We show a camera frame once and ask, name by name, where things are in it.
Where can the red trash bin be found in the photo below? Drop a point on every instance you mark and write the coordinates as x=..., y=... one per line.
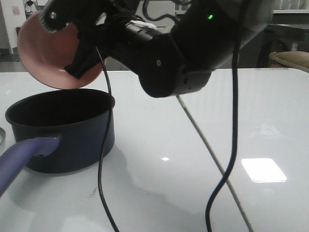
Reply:
x=17, y=30

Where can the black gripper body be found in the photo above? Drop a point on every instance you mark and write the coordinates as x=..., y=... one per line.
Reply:
x=130, y=41

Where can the glass lid with blue knob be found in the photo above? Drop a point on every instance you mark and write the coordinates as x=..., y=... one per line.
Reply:
x=2, y=135

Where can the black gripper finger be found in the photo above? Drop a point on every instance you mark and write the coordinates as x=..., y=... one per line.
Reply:
x=58, y=14
x=88, y=56

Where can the dark blue saucepan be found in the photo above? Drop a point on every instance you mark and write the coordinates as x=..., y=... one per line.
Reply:
x=58, y=132

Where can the black side table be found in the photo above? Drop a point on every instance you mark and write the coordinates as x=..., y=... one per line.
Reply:
x=282, y=38

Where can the pink bowl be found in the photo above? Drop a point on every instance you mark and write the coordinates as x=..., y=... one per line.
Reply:
x=45, y=55

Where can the beige cushion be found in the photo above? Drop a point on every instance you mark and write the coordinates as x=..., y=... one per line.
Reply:
x=291, y=59

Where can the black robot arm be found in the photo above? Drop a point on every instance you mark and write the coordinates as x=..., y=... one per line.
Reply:
x=180, y=61

